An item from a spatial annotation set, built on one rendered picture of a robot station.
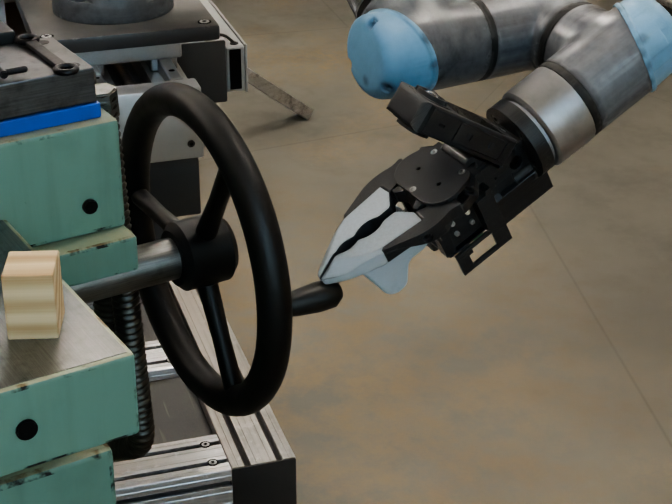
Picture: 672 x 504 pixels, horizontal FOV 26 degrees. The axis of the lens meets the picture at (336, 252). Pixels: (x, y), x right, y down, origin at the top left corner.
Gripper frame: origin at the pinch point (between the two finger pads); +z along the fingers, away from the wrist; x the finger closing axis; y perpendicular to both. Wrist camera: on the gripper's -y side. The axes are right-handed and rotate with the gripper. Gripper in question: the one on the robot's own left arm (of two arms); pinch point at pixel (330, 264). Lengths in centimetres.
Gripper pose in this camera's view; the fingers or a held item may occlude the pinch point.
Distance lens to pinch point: 116.7
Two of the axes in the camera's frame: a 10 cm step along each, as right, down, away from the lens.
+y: 3.8, 6.5, 6.6
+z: -7.8, 6.1, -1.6
